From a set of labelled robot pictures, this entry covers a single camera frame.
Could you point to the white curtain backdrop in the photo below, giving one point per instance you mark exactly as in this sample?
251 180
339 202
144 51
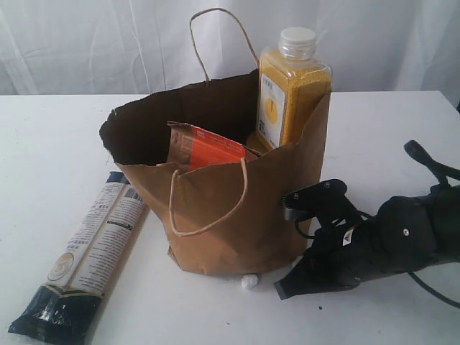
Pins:
78 47

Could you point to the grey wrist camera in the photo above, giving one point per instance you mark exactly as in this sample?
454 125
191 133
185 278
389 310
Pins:
325 201

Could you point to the yellow millet plastic bottle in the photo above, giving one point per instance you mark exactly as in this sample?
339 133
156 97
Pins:
291 84

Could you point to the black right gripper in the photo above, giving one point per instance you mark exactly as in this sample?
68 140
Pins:
337 263

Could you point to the large brown paper bag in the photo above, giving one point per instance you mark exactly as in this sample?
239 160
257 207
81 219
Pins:
221 219

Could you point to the long noodle package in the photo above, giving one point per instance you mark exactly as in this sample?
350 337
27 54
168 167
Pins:
65 305

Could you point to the clear jar with tan lid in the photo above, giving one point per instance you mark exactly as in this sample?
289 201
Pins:
254 143

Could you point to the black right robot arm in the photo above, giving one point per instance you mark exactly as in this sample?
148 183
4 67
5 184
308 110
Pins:
406 235

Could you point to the brown pouch with orange label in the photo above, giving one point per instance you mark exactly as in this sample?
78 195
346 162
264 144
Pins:
192 147

